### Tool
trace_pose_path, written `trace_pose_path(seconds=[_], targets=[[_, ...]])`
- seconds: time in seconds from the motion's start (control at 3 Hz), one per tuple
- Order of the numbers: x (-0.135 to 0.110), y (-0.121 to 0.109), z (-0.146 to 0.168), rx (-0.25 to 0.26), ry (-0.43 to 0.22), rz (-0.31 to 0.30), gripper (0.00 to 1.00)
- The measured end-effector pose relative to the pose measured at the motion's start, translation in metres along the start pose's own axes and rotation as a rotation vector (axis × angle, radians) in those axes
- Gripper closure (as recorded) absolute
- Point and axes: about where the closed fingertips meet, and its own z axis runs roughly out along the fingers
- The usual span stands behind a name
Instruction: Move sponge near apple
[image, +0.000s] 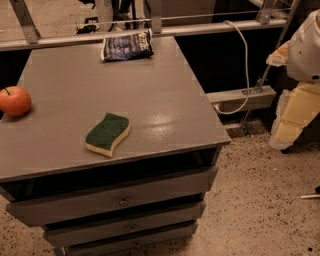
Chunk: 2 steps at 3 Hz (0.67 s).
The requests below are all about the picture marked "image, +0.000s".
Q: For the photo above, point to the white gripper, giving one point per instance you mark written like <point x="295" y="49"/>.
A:
<point x="305" y="55"/>

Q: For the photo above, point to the green and yellow sponge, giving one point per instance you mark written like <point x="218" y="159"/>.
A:
<point x="107" y="134"/>

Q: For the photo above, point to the red apple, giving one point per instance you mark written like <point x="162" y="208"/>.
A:
<point x="15" y="101"/>

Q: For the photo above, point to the grey metal crossbar block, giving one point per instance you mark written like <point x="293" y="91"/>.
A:
<point x="233" y="101"/>

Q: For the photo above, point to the white tool on floor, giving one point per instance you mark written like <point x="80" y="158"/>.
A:
<point x="311" y="196"/>

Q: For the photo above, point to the top grey drawer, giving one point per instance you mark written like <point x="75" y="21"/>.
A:
<point x="78" y="204"/>

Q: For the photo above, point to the grey drawer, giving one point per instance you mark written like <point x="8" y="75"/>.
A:
<point x="123" y="222"/>
<point x="78" y="204"/>
<point x="135" y="240"/>

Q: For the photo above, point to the blue chip bag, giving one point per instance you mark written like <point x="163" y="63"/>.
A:
<point x="127" y="47"/>

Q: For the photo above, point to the middle grey drawer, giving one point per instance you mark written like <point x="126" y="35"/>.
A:
<point x="123" y="222"/>

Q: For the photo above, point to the bottom grey drawer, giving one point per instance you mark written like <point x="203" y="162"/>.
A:
<point x="135" y="240"/>

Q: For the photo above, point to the grey drawer cabinet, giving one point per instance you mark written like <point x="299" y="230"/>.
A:
<point x="173" y="127"/>

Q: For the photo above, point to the grey metal rail frame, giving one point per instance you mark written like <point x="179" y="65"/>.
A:
<point x="35" y="24"/>

